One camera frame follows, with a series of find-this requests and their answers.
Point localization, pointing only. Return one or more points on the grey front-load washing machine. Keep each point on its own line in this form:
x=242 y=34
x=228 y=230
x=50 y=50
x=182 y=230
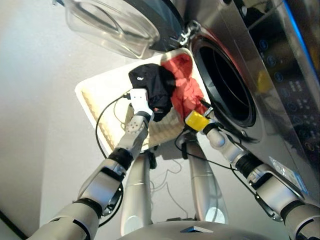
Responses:
x=270 y=105

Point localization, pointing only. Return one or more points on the grey robot torso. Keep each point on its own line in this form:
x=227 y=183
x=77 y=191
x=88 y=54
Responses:
x=195 y=231

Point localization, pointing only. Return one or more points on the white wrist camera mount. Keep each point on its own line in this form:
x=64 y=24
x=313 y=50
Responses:
x=140 y=100

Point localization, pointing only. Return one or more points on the round glass washing machine door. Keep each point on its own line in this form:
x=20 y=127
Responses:
x=120 y=27

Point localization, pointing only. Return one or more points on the red garment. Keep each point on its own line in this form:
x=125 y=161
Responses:
x=186 y=92

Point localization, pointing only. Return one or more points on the black garment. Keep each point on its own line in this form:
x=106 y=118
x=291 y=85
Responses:
x=155 y=82

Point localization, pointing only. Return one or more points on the clear plastic document sticker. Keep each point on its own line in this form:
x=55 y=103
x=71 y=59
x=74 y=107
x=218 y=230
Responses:
x=290 y=176

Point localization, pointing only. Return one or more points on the pale woven laundry basket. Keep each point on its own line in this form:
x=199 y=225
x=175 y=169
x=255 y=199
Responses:
x=100 y=100

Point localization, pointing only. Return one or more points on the black basket stand leg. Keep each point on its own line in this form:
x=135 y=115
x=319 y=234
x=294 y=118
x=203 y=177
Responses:
x=184 y=150
x=152 y=160

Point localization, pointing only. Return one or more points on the silver robot leg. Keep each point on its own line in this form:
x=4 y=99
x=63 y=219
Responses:
x=203 y=180
x=136 y=195

